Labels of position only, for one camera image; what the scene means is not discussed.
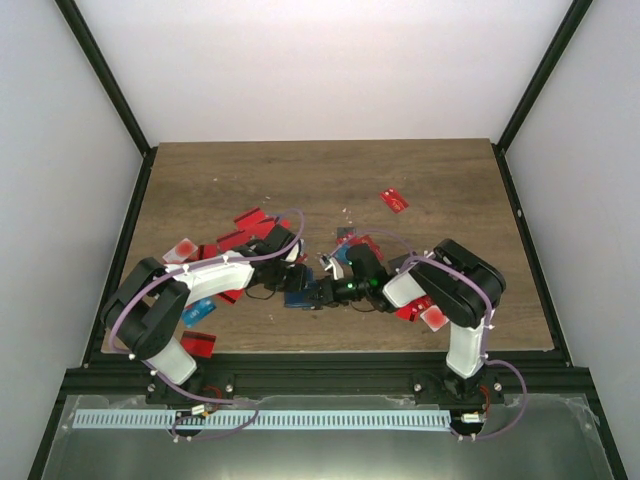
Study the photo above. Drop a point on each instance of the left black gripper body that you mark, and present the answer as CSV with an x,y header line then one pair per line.
x,y
289,283

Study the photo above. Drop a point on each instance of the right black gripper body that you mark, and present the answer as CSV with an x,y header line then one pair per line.
x,y
342,296

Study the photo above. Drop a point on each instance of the navy blue card holder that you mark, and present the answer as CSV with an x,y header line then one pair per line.
x,y
300,299

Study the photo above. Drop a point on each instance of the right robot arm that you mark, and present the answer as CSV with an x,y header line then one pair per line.
x,y
450,280

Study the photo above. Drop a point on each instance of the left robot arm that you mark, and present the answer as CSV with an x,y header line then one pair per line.
x,y
144,311

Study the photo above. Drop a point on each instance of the black card upper centre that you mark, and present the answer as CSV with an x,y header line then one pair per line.
x,y
344,233

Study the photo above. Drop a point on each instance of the red striped card left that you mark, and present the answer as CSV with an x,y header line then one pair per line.
x,y
230,296

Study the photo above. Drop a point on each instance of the red striped card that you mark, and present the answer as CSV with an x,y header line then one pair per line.
x,y
230,296
249,218

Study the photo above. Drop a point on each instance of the red striped card top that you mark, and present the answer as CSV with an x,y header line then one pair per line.
x,y
249,218

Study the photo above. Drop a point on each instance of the white red dot card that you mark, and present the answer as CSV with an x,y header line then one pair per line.
x,y
434,318
181,252

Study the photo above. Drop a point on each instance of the blue card left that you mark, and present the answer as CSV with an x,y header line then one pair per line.
x,y
197,311

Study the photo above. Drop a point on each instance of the white red dot card left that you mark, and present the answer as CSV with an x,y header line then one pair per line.
x,y
181,252

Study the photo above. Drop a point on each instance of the red card front left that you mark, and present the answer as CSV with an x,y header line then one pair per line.
x,y
198,344

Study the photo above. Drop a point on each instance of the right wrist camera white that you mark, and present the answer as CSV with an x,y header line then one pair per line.
x,y
332,267

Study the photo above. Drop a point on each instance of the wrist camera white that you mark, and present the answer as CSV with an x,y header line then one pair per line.
x,y
332,267
295,253

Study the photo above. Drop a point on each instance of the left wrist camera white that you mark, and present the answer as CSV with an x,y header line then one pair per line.
x,y
295,253

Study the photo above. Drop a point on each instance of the white slotted cable duct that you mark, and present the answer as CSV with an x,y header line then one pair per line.
x,y
402,420

